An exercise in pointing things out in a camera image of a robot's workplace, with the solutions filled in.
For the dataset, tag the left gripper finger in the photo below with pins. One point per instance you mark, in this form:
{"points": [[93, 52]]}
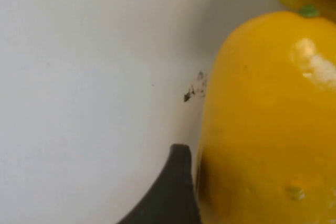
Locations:
{"points": [[168, 197]]}

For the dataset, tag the yellow mango with green tip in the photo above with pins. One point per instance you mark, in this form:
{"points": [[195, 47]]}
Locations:
{"points": [[262, 119]]}

